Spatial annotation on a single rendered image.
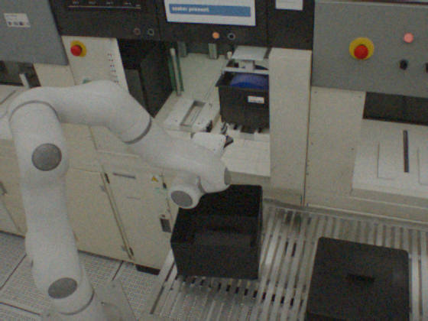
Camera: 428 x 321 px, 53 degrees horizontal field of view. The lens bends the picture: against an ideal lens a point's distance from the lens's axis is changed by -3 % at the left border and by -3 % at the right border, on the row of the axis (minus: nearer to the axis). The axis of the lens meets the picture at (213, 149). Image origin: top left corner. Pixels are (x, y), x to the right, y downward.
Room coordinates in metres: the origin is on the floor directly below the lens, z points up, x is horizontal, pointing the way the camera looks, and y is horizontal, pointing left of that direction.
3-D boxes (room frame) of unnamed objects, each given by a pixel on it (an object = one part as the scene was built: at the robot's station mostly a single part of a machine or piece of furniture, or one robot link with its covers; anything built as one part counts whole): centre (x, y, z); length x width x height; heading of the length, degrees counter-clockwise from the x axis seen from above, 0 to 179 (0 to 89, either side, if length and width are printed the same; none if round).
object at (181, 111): (1.64, 0.07, 0.89); 0.22 x 0.21 x 0.04; 158
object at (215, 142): (1.02, 0.02, 1.19); 0.11 x 0.10 x 0.07; 159
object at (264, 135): (1.54, -0.18, 0.89); 0.22 x 0.21 x 0.04; 158
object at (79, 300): (0.75, 0.46, 1.07); 0.19 x 0.12 x 0.24; 24
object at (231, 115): (1.54, -0.18, 1.06); 0.24 x 0.20 x 0.32; 68
